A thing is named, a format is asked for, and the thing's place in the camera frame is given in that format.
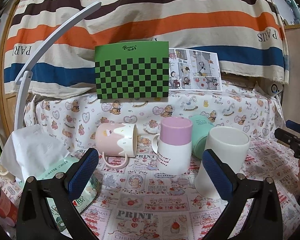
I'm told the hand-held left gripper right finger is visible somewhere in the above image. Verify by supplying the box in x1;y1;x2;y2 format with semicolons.
202;149;284;240

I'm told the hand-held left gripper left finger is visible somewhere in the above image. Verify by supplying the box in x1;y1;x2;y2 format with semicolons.
16;147;100;240

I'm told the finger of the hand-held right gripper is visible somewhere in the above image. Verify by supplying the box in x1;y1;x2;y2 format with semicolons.
286;120;300;137
274;128;300;151

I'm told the white cup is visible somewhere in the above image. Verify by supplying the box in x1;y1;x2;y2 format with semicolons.
194;126;251;198

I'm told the mint green cup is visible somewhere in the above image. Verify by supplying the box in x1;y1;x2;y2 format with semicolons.
189;115;215;159

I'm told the green tissue pack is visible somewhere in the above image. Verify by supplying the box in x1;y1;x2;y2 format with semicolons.
36;155;102;233

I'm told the pink mug with icing pattern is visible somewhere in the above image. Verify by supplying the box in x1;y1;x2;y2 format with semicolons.
95;123;138;168

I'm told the pink and white mug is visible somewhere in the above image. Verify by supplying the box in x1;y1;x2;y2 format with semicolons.
152;117;193;174

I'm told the white tissue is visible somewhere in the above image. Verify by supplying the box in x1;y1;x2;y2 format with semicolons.
0;125;71;182

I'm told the bear printed white cloth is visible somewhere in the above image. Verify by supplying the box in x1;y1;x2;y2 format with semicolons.
24;82;287;157

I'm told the pink printed tablecloth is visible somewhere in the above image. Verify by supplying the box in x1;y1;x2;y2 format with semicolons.
0;137;300;240

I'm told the red bottle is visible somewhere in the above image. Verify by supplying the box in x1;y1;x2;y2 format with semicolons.
0;175;18;227

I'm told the wooden shelf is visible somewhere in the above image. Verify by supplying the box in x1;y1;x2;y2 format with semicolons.
283;22;300;31

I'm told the comic strip sheet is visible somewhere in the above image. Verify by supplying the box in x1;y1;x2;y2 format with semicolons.
168;48;223;92

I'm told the green checkered board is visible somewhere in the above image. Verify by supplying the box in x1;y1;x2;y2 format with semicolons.
94;41;170;100

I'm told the striped blanket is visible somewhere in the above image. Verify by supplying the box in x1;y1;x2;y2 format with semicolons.
4;0;290;101

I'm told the white device with blue ring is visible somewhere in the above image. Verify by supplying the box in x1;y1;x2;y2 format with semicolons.
254;80;282;97

